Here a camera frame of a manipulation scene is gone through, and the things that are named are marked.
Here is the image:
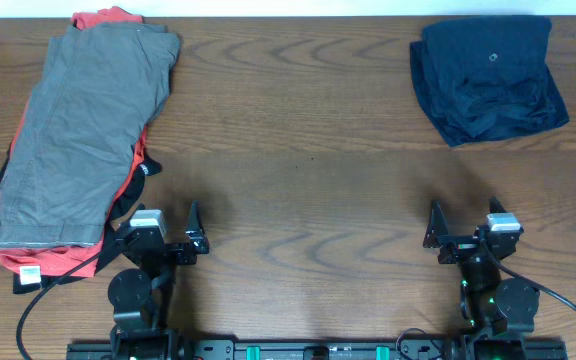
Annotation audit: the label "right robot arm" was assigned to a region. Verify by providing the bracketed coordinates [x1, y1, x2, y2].
[423, 198, 540, 360]

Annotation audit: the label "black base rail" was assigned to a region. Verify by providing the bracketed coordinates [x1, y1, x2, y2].
[65, 339, 568, 360]

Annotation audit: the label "grey shorts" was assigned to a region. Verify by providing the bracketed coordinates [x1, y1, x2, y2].
[0, 22, 180, 249]

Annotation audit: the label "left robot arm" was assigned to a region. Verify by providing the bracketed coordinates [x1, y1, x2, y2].
[105, 201, 210, 360]

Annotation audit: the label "folded navy blue garment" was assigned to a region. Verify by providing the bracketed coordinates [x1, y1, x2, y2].
[409, 15, 569, 147]

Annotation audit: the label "red printed t-shirt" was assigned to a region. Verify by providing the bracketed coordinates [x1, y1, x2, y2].
[0, 5, 149, 279]

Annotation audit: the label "black garment under pile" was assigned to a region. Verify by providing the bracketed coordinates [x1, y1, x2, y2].
[12, 143, 162, 295]

